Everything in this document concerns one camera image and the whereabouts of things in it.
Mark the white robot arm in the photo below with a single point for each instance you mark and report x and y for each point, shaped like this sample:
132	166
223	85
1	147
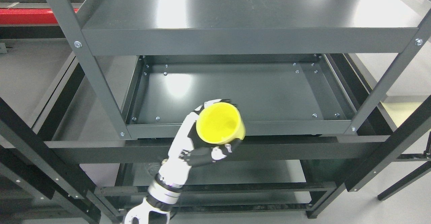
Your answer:
156	206

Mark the dark grey metal shelf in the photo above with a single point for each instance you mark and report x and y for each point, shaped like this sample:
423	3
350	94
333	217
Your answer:
307	76

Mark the yellow plastic cup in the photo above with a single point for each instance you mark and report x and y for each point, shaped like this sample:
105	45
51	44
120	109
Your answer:
220	123

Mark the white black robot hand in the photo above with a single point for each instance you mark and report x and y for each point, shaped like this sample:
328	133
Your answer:
187	149

